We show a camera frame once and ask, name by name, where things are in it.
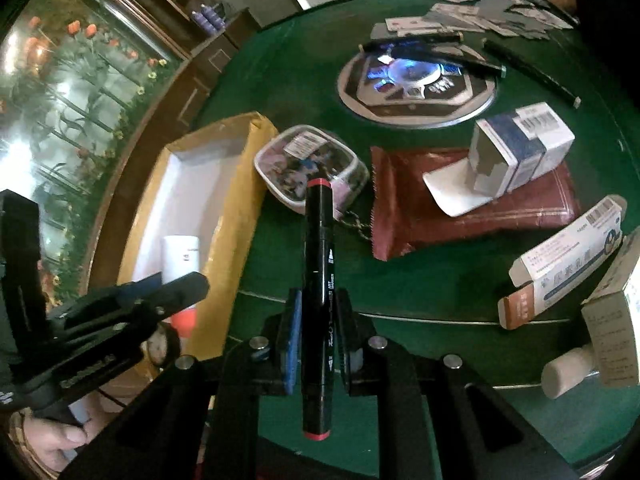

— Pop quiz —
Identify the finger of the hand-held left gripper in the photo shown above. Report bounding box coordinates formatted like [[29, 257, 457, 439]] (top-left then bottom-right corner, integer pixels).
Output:
[[47, 272, 211, 393], [75, 272, 166, 313]]

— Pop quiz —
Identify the white and orange round bin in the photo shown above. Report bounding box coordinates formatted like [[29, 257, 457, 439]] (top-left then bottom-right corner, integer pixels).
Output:
[[144, 324, 182, 377]]

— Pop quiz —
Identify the flower wall poster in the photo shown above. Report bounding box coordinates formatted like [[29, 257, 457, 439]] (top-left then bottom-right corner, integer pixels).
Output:
[[0, 0, 183, 306]]

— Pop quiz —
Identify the person's left hand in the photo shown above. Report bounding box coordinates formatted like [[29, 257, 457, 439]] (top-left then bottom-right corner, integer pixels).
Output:
[[20, 410, 96, 476]]

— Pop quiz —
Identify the yellow cardboard box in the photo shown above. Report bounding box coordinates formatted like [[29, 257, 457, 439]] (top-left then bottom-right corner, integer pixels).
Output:
[[117, 112, 278, 396]]

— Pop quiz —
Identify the black pen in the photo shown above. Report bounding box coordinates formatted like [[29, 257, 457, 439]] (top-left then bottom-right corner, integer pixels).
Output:
[[390, 42, 507, 77]]

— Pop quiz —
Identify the dark red snack packet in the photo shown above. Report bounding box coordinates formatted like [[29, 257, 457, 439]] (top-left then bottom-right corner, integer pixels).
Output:
[[370, 146, 583, 261]]

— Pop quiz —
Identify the clear plastic container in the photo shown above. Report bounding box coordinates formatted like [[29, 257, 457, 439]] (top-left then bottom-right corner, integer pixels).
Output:
[[254, 124, 371, 211]]

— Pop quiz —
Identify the beige and green medicine box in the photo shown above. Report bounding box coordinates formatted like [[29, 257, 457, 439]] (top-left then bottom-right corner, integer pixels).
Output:
[[581, 227, 640, 388]]

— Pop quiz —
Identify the metal key chain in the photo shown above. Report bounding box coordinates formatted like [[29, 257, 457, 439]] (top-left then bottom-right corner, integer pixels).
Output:
[[334, 209, 376, 247]]

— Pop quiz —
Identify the pile of playing cards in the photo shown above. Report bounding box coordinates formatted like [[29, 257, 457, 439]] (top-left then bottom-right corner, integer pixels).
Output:
[[385, 0, 581, 43]]

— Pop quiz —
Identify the thin black stick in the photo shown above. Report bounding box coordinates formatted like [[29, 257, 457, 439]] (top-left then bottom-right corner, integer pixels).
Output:
[[482, 37, 582, 109]]

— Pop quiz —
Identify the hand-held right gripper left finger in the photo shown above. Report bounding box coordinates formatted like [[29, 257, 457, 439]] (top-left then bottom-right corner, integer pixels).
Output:
[[60, 287, 306, 480]]

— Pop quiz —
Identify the white and blue medicine box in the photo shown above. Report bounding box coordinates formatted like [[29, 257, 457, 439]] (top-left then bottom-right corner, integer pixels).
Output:
[[422, 102, 576, 218]]

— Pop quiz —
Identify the white tube with red cap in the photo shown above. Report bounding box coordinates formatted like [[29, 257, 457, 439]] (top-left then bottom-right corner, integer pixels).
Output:
[[162, 235, 202, 342]]

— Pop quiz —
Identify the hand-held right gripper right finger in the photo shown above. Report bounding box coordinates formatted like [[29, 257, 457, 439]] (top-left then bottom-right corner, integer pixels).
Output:
[[335, 287, 581, 480]]

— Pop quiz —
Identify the black marker with red caps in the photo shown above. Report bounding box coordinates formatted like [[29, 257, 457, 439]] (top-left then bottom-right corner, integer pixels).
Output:
[[301, 177, 335, 441]]

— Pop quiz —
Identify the long white cream box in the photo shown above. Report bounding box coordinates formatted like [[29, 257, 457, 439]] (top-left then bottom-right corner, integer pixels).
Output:
[[497, 196, 628, 331]]

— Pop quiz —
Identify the white plastic bottle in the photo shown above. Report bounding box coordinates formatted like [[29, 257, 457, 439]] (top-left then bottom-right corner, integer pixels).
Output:
[[541, 345, 599, 400]]

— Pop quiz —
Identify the brown wooden cabinet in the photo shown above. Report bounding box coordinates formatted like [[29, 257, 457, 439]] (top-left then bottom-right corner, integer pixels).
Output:
[[172, 7, 262, 128]]

